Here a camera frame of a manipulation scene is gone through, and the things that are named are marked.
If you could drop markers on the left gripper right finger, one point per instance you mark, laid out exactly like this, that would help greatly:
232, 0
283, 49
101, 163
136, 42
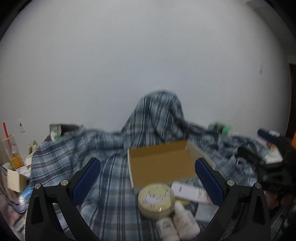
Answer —
242, 213

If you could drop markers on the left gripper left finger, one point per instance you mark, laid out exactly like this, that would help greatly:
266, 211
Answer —
42, 222

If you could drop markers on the white bottle orange label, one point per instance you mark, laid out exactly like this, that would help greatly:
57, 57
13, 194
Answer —
185, 223

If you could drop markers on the white AUX remote control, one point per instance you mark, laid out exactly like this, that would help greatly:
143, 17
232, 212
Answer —
191, 193

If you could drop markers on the white pill bottle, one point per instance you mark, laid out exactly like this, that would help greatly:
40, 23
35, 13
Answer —
167, 230

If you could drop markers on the round cream tin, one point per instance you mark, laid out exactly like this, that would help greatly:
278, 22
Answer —
156, 201

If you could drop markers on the small cardboard box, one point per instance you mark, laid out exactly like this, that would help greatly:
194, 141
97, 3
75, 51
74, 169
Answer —
16, 181

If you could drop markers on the blue plaid blanket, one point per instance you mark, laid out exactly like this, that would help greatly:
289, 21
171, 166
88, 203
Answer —
110, 208

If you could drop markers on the plastic drink cup red straw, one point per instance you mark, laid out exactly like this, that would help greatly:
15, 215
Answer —
11, 149

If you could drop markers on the grey bag behind blanket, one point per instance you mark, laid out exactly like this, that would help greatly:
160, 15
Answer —
62, 128

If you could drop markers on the cardboard yogurt box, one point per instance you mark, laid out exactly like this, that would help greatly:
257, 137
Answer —
164, 163

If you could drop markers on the wall outlet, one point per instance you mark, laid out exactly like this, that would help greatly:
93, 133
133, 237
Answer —
21, 126

